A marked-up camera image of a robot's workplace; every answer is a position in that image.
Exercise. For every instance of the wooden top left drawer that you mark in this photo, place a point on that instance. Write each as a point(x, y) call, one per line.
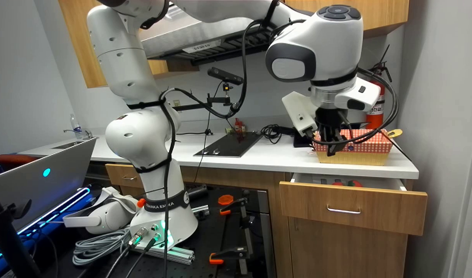
point(123, 176)

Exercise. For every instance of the silver drawer handle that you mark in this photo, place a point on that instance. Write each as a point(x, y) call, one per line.
point(342, 211)

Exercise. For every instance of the wooden top right drawer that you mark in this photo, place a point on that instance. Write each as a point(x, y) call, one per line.
point(381, 210)

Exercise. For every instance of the range hood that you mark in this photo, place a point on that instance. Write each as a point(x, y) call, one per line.
point(179, 37)

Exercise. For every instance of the wooden drawer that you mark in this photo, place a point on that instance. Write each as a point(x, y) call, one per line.
point(123, 176)
point(381, 210)

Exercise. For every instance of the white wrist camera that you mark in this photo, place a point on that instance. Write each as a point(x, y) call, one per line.
point(301, 112)

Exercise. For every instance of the silver laptop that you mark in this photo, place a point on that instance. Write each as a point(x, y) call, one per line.
point(46, 182)

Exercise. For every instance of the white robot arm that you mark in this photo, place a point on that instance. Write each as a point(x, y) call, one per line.
point(319, 47)

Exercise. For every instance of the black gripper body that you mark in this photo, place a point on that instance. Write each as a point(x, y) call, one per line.
point(328, 125)

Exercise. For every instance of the black induction cooktop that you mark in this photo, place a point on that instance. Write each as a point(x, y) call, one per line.
point(230, 145)

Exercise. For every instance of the wooden lower cabinet door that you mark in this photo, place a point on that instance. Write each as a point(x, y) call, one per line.
point(330, 251)

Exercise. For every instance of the white VR headset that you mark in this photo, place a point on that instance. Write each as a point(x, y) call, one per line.
point(109, 213)

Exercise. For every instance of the red fire extinguisher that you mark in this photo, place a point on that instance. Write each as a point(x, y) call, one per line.
point(375, 117)

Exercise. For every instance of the red checkered basket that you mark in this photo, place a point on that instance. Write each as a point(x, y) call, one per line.
point(370, 152)

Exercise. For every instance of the black camera on stand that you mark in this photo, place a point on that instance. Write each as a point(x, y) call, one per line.
point(225, 77)

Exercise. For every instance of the orange black clamp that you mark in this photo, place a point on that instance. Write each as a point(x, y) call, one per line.
point(236, 236)

